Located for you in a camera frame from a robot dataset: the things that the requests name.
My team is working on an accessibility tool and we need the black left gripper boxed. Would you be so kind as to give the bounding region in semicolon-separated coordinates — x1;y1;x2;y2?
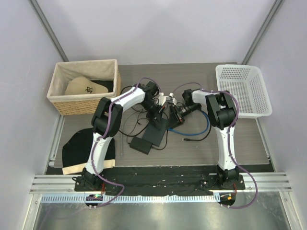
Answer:
141;101;165;130

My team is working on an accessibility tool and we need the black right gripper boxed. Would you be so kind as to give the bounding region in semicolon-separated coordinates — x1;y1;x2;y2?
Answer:
166;103;200;131

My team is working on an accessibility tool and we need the black network switch box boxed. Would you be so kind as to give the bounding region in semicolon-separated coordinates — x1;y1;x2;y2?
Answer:
142;118;168;147

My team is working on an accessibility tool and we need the black ethernet cable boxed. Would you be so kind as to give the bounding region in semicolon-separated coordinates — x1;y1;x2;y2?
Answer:
182;115;212;142

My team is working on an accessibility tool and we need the grey ethernet cable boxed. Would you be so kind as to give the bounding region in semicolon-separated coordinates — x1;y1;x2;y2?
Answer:
121;112;135;159

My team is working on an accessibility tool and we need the blue ethernet cable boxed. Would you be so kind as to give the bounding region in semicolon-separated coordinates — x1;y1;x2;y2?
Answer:
167;111;212;137

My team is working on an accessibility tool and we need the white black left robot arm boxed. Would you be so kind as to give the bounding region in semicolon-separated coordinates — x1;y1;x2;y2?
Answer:
76;80;163;191

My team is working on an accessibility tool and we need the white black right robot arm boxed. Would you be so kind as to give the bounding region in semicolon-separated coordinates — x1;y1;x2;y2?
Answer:
169;89;239;189

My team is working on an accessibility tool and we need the black power adapter brick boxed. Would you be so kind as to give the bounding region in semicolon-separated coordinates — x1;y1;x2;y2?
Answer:
129;137;152;155

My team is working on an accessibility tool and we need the white plastic perforated basket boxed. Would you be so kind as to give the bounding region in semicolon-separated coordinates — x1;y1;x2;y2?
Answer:
215;64;272;119

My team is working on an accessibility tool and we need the black cloth on board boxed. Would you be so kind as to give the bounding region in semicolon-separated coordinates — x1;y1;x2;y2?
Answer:
62;128;115;174

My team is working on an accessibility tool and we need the beige cap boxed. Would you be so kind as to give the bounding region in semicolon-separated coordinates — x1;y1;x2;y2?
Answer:
64;76;109;95

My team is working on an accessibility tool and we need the wicker basket with liner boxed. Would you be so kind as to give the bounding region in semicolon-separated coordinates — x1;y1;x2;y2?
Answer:
47;59;121;115

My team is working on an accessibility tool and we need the wooden board with label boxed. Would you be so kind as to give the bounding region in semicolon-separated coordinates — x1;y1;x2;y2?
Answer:
62;159;116;175

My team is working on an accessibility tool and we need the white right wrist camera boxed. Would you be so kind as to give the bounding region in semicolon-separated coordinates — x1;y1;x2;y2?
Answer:
167;92;177;105

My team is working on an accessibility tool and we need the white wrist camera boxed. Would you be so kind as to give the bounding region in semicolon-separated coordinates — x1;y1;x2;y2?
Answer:
167;92;177;105
158;92;167;106

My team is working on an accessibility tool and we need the thin black power cord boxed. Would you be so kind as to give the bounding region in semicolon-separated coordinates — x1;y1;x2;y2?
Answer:
121;110;170;150

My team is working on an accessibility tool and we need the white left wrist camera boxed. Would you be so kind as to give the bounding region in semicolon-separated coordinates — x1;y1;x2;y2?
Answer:
158;92;167;106

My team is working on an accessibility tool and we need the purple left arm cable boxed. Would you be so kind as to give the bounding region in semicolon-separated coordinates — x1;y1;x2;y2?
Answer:
90;77;164;208

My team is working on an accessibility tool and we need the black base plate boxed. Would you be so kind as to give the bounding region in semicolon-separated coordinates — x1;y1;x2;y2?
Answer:
68;166;251;196

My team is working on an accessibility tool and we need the aluminium rail frame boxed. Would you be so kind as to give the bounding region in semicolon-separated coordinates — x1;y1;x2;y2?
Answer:
30;172;292;203

